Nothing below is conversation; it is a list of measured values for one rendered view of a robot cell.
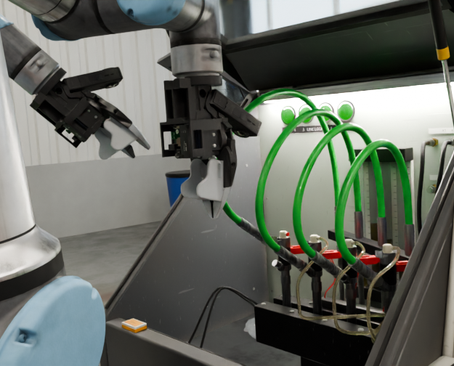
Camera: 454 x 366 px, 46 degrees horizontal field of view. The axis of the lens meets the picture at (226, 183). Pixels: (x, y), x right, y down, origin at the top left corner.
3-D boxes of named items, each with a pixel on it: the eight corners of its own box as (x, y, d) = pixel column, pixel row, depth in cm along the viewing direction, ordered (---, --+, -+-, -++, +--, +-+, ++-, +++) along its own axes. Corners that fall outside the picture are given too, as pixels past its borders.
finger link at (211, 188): (190, 223, 80) (186, 160, 79) (220, 216, 84) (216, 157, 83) (205, 224, 78) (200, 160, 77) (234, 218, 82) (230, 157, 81)
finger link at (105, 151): (112, 174, 107) (80, 141, 102) (129, 152, 110) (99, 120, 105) (120, 175, 105) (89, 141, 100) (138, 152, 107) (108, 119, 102)
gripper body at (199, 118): (160, 162, 80) (155, 80, 79) (204, 157, 86) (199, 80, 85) (194, 162, 75) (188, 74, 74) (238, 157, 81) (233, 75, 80)
